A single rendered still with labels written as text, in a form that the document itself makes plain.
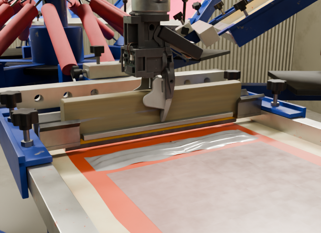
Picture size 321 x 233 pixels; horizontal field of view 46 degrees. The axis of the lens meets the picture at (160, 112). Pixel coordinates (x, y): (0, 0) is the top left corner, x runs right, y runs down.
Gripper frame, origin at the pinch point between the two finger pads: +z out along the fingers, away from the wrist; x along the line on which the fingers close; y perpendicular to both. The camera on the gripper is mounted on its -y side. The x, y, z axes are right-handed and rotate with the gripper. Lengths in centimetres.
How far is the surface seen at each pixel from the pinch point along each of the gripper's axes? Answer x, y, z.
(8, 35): -63, 20, -13
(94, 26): -57, -6, -15
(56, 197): 23.0, 27.5, 2.0
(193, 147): 9.2, -2.4, 5.1
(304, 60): -262, -346, 42
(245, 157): 17.4, -8.3, 5.4
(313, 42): -250, -344, 19
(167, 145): 6.6, 2.0, 4.8
